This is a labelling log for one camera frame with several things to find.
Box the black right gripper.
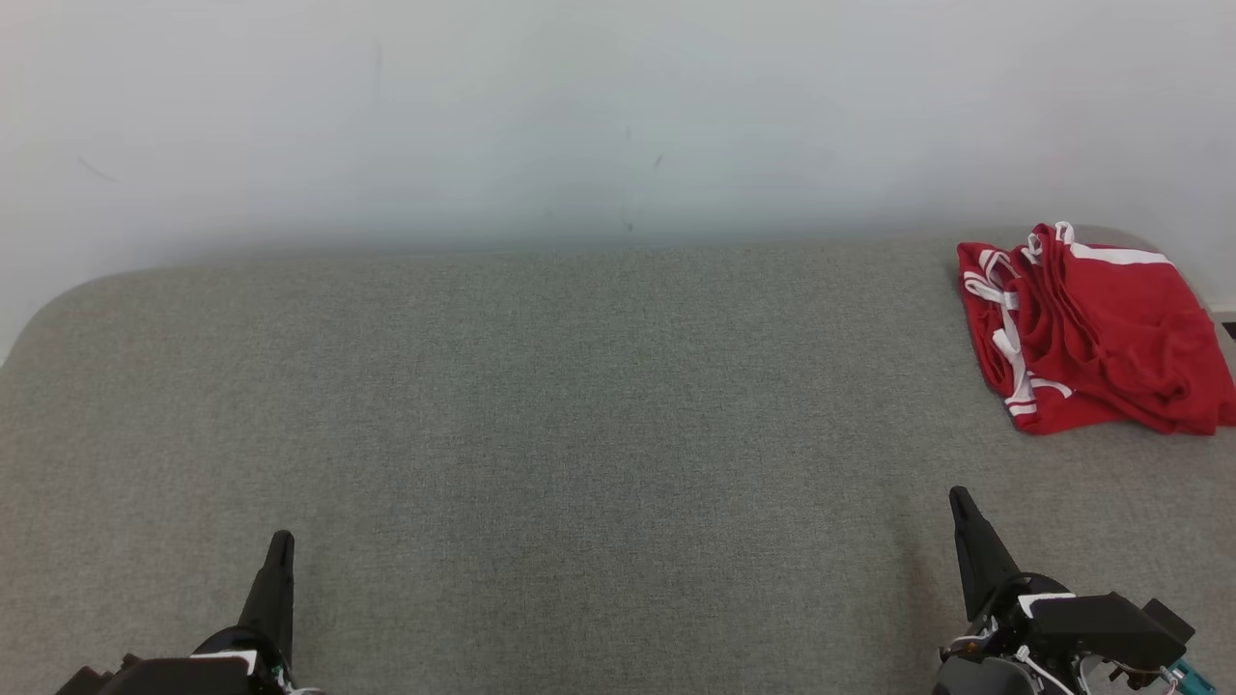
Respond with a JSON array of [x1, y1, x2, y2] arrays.
[[941, 486, 1078, 667]]

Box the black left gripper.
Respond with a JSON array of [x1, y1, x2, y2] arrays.
[[193, 530, 295, 695]]

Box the red basketball jersey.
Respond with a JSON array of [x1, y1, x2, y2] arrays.
[[956, 241, 1078, 432]]

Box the red basketball shorts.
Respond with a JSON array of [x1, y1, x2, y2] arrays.
[[1022, 221, 1236, 436]]

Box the thin white gripper cable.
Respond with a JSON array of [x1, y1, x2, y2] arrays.
[[1014, 645, 1078, 695]]

